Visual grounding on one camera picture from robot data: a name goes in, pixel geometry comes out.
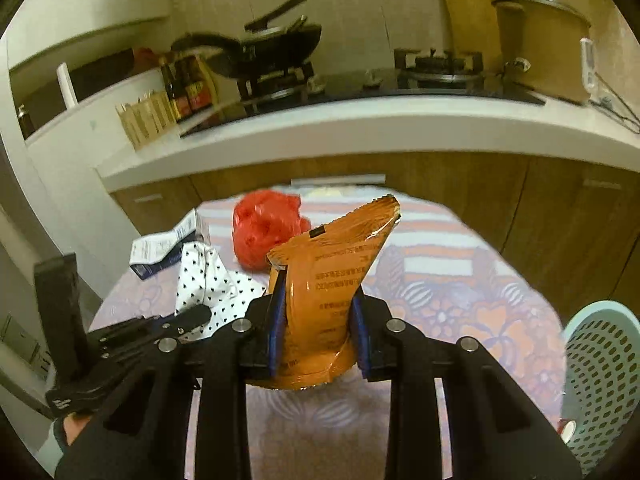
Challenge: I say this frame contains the white polka-dot paper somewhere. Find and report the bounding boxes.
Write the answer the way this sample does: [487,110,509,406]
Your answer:
[175,242,268,338]

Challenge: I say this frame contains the black frying pan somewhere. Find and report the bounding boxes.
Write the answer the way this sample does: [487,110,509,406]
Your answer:
[171,0,323,81]

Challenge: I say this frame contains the orange snack packet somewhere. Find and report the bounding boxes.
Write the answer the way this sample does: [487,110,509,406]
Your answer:
[265,194,402,392]

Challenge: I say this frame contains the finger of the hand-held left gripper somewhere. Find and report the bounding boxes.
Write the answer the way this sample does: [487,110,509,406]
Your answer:
[34,253,88,383]
[87,305,212,358]

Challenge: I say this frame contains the black power cable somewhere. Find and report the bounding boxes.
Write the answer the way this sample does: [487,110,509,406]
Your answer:
[595,77,640,133]

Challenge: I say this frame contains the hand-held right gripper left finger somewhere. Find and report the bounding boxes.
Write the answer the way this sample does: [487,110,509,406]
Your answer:
[95,280,288,480]

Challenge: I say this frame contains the black gas stove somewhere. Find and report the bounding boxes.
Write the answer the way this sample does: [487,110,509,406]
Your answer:
[180,50,547,138]

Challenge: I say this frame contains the wooden cutting board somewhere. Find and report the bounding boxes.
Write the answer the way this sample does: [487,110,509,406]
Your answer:
[432,0,523,58]

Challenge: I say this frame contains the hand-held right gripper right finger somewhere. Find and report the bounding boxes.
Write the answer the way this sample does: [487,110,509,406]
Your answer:
[350,292,583,480]

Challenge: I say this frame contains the wooden slatted holder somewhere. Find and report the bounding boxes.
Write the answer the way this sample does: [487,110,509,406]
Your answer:
[115,91,178,150]

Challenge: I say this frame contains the wall outlet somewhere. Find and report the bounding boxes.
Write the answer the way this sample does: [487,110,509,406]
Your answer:
[0,314,53,386]

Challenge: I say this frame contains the light blue perforated basket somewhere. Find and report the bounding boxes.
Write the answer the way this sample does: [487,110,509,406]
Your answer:
[560,300,640,478]

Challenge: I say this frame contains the red plastic bag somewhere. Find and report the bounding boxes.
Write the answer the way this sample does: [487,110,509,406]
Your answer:
[232,190,311,273]

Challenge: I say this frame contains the person's left hand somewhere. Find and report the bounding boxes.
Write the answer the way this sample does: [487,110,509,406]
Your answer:
[54,412,108,480]

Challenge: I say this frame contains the blue and white carton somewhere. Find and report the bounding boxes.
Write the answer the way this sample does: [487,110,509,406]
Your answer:
[129,208,211,281]

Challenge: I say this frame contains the white plug-in power meter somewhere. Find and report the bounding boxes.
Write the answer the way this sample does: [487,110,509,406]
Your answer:
[580,37,601,102]

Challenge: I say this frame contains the beige rice cooker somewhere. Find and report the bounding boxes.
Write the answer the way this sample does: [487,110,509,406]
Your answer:
[491,0,593,106]

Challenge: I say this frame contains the pink patterned cloth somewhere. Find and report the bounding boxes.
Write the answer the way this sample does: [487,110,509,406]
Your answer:
[90,192,568,480]

